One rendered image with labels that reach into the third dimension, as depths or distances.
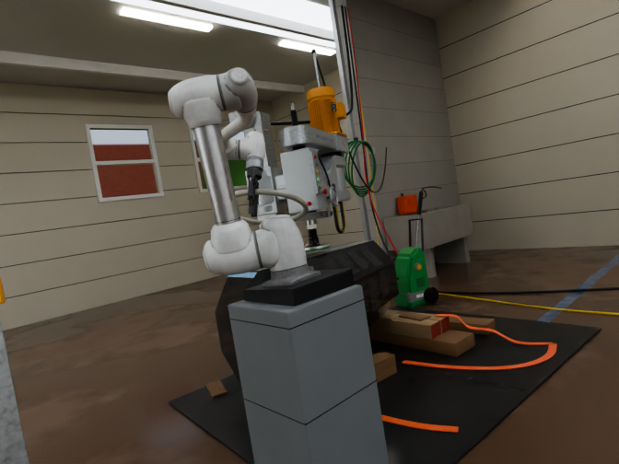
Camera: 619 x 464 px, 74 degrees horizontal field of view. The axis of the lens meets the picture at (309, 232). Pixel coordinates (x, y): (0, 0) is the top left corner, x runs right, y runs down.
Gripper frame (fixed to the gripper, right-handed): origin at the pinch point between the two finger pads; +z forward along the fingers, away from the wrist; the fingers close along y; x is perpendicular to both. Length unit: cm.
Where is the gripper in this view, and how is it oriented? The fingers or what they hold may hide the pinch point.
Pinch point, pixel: (252, 208)
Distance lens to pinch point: 203.0
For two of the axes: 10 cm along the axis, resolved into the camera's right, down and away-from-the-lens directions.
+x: -9.9, 0.5, 1.3
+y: 1.4, 3.0, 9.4
